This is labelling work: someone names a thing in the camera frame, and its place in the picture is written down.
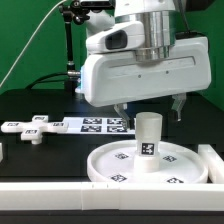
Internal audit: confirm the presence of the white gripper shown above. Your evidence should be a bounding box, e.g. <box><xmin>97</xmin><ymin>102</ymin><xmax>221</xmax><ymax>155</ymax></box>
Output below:
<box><xmin>81</xmin><ymin>37</ymin><xmax>211</xmax><ymax>129</ymax></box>

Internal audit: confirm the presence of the white round table top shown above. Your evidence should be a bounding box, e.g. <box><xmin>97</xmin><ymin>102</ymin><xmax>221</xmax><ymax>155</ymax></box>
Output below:
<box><xmin>87</xmin><ymin>140</ymin><xmax>208</xmax><ymax>184</ymax></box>

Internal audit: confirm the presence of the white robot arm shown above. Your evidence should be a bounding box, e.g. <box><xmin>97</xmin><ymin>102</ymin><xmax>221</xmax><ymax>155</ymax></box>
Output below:
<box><xmin>81</xmin><ymin>0</ymin><xmax>211</xmax><ymax>128</ymax></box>

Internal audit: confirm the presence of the white marker sheet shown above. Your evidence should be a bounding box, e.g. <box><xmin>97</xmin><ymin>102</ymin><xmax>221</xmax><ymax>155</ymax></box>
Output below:
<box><xmin>63</xmin><ymin>117</ymin><xmax>135</xmax><ymax>135</ymax></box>

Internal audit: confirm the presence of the white cross-shaped table base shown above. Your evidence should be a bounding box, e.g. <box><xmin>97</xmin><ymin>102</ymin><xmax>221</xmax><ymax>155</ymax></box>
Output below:
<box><xmin>1</xmin><ymin>115</ymin><xmax>69</xmax><ymax>145</ymax></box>

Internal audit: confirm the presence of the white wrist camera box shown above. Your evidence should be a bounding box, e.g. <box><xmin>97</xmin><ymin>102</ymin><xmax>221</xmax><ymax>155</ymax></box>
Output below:
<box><xmin>86</xmin><ymin>21</ymin><xmax>145</xmax><ymax>54</ymax></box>

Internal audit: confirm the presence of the white right fence rail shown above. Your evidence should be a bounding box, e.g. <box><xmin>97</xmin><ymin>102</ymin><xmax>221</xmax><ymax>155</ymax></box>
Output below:
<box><xmin>198</xmin><ymin>144</ymin><xmax>224</xmax><ymax>184</ymax></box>

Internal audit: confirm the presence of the white fence rail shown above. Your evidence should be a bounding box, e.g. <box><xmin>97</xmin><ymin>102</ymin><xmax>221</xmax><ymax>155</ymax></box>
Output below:
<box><xmin>0</xmin><ymin>182</ymin><xmax>224</xmax><ymax>211</ymax></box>
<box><xmin>198</xmin><ymin>144</ymin><xmax>224</xmax><ymax>184</ymax></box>

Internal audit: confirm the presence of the black cable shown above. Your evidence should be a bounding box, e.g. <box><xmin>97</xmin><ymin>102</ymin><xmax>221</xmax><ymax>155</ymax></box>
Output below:
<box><xmin>25</xmin><ymin>71</ymin><xmax>81</xmax><ymax>90</ymax></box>

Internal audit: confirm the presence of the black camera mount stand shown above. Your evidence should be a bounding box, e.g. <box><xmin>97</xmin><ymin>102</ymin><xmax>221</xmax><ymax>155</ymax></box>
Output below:
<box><xmin>59</xmin><ymin>0</ymin><xmax>115</xmax><ymax>95</ymax></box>

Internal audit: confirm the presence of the white front fence rail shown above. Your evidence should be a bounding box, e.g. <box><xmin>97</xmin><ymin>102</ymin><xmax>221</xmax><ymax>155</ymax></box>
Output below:
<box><xmin>0</xmin><ymin>182</ymin><xmax>224</xmax><ymax>211</ymax></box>

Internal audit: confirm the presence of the white cable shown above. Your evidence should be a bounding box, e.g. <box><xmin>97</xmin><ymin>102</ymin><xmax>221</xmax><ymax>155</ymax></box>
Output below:
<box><xmin>0</xmin><ymin>0</ymin><xmax>68</xmax><ymax>88</ymax></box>

